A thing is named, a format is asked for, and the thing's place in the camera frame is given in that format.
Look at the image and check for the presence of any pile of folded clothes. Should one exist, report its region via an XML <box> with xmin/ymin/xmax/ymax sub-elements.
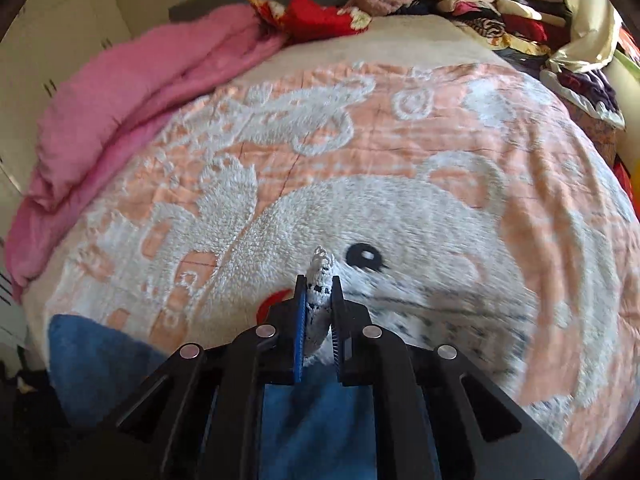
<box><xmin>394</xmin><ymin>0</ymin><xmax>572</xmax><ymax>58</ymax></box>

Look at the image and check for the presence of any blue denim pants lace trim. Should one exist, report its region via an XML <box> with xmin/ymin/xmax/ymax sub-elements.
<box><xmin>48</xmin><ymin>246</ymin><xmax>381</xmax><ymax>480</ymax></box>

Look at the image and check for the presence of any pink folded quilt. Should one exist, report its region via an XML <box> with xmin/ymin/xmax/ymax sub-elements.
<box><xmin>6</xmin><ymin>3</ymin><xmax>286</xmax><ymax>297</ymax></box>

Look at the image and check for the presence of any cream wardrobe cabinet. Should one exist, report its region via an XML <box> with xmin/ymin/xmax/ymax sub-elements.
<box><xmin>0</xmin><ymin>0</ymin><xmax>132</xmax><ymax>196</ymax></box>

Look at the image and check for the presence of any red floral cloth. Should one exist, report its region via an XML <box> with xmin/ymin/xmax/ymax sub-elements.
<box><xmin>247</xmin><ymin>0</ymin><xmax>372</xmax><ymax>44</ymax></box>

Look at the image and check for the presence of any peach white bear blanket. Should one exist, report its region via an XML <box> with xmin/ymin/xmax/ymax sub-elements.
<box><xmin>21</xmin><ymin>16</ymin><xmax>639</xmax><ymax>475</ymax></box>

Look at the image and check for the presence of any purple white garment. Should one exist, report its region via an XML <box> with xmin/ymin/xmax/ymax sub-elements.
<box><xmin>539</xmin><ymin>68</ymin><xmax>626</xmax><ymax>130</ymax></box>

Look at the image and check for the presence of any cream yellow curtain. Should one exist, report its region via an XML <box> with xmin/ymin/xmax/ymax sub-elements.
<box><xmin>548</xmin><ymin>0</ymin><xmax>623</xmax><ymax>73</ymax></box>

